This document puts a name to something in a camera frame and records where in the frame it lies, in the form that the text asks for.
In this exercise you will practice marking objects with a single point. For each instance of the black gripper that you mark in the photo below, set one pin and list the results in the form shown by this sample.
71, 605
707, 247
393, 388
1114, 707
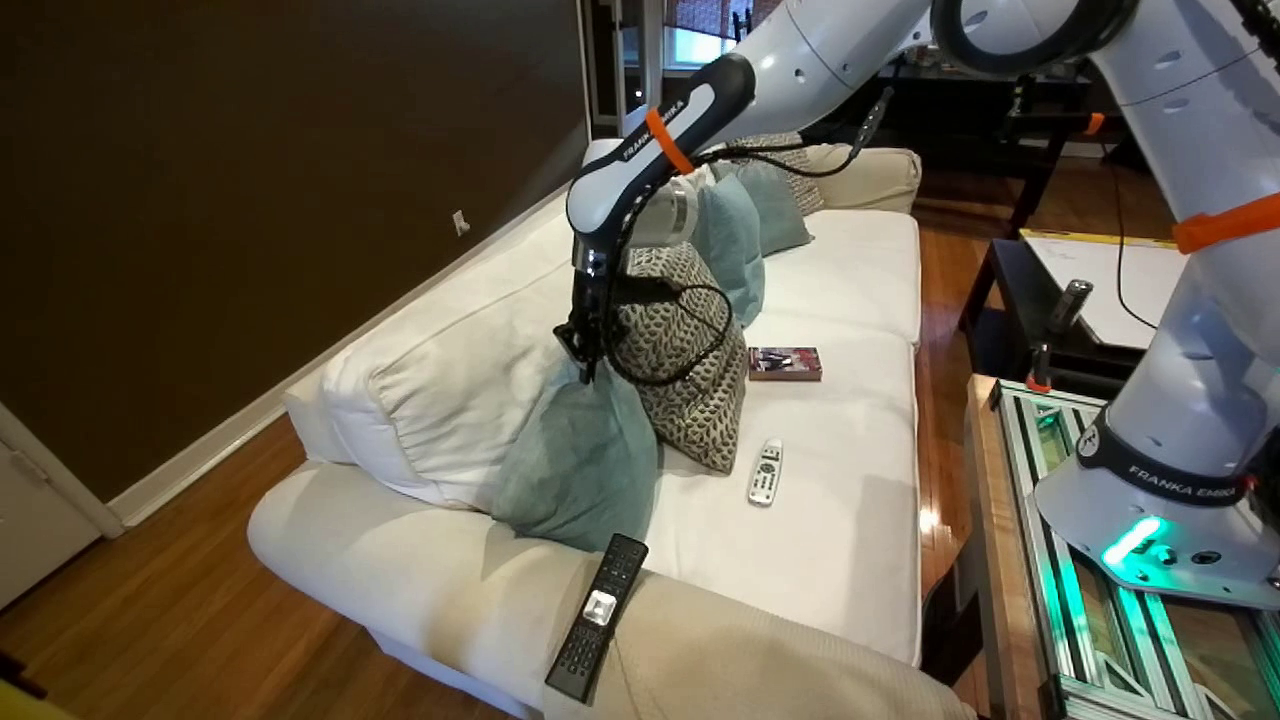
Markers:
596, 280

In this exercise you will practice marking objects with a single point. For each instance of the blue square pillow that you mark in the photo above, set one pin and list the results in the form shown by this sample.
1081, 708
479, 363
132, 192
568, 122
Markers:
582, 467

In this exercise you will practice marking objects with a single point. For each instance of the leaf print pillow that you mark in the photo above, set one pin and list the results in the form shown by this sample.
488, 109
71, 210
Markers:
702, 402

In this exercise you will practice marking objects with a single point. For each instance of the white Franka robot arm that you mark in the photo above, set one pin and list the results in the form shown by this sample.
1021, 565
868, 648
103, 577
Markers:
1187, 346

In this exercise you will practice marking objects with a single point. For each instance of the blue-grey pillow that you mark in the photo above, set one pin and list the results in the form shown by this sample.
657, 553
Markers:
729, 242

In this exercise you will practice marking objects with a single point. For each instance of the dark book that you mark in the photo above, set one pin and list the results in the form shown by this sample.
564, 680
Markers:
785, 366

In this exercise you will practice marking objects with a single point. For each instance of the silver remote control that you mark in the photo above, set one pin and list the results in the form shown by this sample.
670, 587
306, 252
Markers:
764, 474

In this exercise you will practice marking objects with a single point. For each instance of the black remote control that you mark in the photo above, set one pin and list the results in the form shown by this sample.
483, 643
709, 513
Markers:
596, 618

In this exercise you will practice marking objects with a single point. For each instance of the white sofa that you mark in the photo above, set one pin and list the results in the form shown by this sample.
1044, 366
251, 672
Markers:
827, 535

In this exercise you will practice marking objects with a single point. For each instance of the dark coffee table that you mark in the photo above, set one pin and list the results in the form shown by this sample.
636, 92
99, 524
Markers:
1015, 280

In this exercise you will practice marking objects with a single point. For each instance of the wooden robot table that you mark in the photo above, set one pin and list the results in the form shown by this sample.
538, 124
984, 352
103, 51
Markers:
994, 560

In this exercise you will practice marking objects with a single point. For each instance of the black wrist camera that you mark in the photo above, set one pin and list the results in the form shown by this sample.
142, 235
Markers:
648, 289

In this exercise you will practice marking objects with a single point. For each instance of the aluminium frame base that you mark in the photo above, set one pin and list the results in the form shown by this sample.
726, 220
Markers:
1095, 643

